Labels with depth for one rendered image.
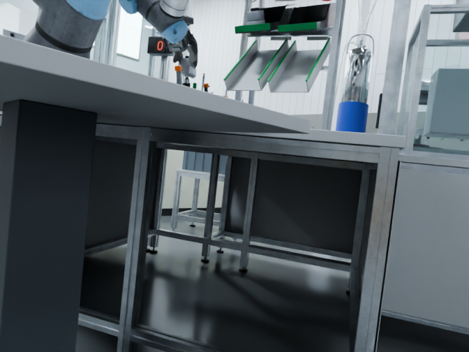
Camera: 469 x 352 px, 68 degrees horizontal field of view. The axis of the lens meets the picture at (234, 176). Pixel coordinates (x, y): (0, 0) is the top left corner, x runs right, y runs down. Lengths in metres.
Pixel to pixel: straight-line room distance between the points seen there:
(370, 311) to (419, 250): 0.76
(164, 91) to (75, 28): 0.34
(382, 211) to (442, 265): 0.83
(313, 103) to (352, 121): 3.71
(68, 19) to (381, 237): 0.86
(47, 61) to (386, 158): 0.77
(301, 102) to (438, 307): 4.43
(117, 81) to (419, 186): 1.43
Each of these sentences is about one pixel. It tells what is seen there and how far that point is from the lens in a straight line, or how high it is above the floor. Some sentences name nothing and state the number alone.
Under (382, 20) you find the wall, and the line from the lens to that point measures 5.49.
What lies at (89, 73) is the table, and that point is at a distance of 0.49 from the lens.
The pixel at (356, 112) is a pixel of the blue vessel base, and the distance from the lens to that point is 1.96.
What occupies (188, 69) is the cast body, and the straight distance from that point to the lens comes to 1.37.
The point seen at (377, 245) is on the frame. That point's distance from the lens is 0.99.
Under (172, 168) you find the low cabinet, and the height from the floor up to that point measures 0.58.
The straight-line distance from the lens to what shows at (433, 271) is 1.77.
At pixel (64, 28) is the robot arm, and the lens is 0.84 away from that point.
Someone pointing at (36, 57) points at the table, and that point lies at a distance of 0.47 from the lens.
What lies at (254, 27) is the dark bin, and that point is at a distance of 1.26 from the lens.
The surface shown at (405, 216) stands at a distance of 1.71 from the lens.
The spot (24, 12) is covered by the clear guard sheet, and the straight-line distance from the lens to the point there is 2.64.
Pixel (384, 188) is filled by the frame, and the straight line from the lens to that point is 0.97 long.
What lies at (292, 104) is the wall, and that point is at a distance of 5.89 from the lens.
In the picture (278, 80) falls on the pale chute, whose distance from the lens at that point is 1.23.
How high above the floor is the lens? 0.75
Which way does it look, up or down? 2 degrees down
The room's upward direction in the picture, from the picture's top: 6 degrees clockwise
